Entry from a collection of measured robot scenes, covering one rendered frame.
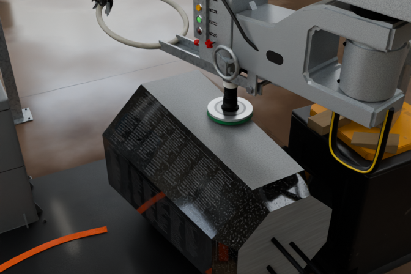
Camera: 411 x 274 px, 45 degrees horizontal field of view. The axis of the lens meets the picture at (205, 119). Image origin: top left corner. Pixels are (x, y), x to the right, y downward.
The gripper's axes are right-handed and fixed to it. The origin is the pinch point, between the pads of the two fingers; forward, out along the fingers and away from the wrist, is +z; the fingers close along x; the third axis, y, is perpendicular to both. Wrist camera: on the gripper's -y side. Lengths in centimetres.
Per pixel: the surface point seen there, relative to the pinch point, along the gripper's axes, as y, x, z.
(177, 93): 25, 56, 12
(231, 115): 42, 87, -5
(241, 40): 45, 80, -47
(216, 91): 16, 73, 8
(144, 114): 40, 45, 21
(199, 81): 9, 62, 13
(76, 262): 91, 38, 94
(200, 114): 39, 72, 5
